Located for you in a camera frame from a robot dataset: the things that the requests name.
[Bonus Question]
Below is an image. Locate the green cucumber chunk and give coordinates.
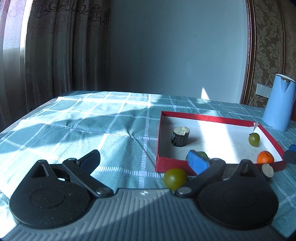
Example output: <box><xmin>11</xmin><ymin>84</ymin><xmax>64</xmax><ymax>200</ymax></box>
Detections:
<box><xmin>197</xmin><ymin>151</ymin><xmax>208</xmax><ymax>159</ymax></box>

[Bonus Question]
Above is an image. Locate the orange mandarin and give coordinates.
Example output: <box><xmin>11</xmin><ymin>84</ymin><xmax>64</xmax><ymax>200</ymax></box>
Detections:
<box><xmin>256</xmin><ymin>151</ymin><xmax>274</xmax><ymax>164</ymax></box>

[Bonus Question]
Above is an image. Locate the green tomato with stem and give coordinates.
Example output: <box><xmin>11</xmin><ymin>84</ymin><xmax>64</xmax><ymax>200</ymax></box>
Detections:
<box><xmin>163</xmin><ymin>168</ymin><xmax>188</xmax><ymax>191</ymax></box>

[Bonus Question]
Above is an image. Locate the red shallow cardboard tray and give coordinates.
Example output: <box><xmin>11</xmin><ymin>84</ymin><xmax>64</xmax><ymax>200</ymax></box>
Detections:
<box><xmin>156</xmin><ymin>111</ymin><xmax>286</xmax><ymax>175</ymax></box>

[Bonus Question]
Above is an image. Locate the light blue electric kettle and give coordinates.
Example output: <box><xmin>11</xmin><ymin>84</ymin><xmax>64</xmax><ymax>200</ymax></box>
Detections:
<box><xmin>262</xmin><ymin>74</ymin><xmax>295</xmax><ymax>132</ymax></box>

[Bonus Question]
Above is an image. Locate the patterned grey curtain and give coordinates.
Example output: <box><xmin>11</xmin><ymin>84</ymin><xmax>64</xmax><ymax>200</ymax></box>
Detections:
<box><xmin>0</xmin><ymin>0</ymin><xmax>112</xmax><ymax>126</ymax></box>

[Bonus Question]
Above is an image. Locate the white wall switch panel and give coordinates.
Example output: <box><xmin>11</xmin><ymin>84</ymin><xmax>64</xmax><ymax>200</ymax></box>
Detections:
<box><xmin>255</xmin><ymin>83</ymin><xmax>271</xmax><ymax>98</ymax></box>

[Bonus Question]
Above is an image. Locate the dark wooden door frame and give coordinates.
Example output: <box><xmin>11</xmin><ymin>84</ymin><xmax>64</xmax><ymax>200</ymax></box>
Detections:
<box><xmin>240</xmin><ymin>0</ymin><xmax>256</xmax><ymax>105</ymax></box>

